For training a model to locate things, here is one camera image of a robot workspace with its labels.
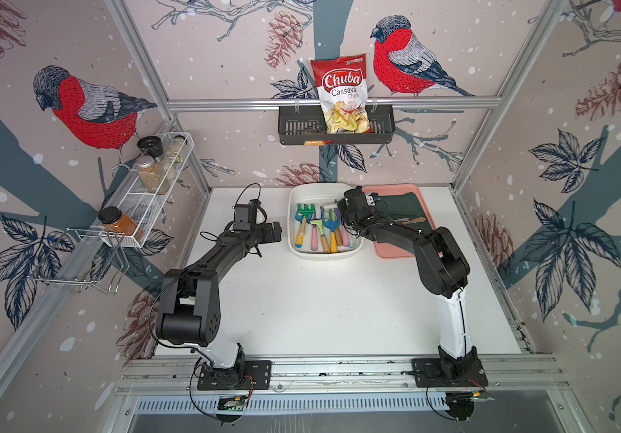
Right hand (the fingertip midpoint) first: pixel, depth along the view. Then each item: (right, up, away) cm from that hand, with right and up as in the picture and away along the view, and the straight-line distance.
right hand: (336, 198), depth 101 cm
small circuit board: (-30, -57, -30) cm, 71 cm away
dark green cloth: (+32, -3, +16) cm, 36 cm away
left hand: (-23, -9, -7) cm, 26 cm away
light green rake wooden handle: (-4, -16, 0) cm, 17 cm away
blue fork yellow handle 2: (-2, -9, +4) cm, 10 cm away
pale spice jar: (-54, +16, -15) cm, 58 cm away
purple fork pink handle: (-8, -16, 0) cm, 18 cm away
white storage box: (-7, +2, +14) cm, 16 cm away
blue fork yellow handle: (-2, -11, +3) cm, 11 cm away
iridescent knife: (+34, -9, +7) cm, 35 cm away
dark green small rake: (-13, -5, +10) cm, 17 cm away
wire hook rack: (-58, -15, -43) cm, 74 cm away
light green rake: (+1, -15, +1) cm, 15 cm away
